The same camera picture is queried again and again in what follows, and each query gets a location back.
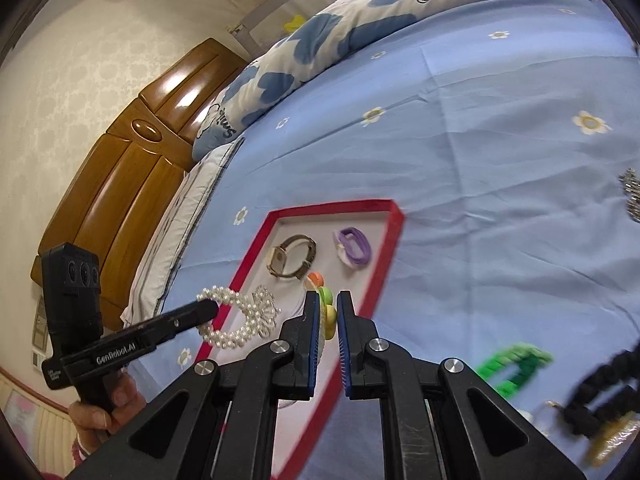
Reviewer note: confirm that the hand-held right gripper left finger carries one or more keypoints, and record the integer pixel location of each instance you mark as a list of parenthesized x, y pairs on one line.
[(312, 342)]

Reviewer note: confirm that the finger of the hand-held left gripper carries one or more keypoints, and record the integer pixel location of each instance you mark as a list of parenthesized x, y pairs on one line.
[(185, 317)]

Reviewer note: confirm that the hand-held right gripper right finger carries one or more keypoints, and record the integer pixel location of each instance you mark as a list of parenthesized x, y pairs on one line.
[(345, 347)]

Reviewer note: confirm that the red jewelry tray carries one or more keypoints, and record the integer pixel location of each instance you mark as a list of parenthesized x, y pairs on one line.
[(320, 220)]

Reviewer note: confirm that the black scrunchie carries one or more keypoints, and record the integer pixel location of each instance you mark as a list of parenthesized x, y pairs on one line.
[(585, 390)]

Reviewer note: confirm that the yellow hair claw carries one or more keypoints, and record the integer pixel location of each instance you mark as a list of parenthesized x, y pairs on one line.
[(607, 440)]

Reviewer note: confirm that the person's left hand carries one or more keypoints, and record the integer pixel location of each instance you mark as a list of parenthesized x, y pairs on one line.
[(126, 396)]

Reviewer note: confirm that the grey striped pillow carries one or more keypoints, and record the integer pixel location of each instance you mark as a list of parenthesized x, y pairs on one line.
[(175, 230)]

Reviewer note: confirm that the gold wrist watch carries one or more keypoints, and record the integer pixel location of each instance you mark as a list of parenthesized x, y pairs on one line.
[(276, 259)]

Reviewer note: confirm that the purple bow hair clip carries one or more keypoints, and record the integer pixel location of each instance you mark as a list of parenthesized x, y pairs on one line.
[(355, 240)]

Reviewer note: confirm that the wooden headboard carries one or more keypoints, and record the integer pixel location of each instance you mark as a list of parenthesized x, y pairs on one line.
[(125, 185)]

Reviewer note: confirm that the blue heart print duvet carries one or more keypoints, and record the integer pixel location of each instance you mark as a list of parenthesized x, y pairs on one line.
[(310, 45)]

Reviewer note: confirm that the yellow toy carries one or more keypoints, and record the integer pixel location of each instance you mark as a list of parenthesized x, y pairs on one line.
[(294, 22)]

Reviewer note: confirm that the wall socket panel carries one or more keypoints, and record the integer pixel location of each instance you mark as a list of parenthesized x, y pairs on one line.
[(40, 327)]

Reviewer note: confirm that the grey bed rail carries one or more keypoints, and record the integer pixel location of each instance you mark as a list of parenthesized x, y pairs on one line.
[(270, 15)]

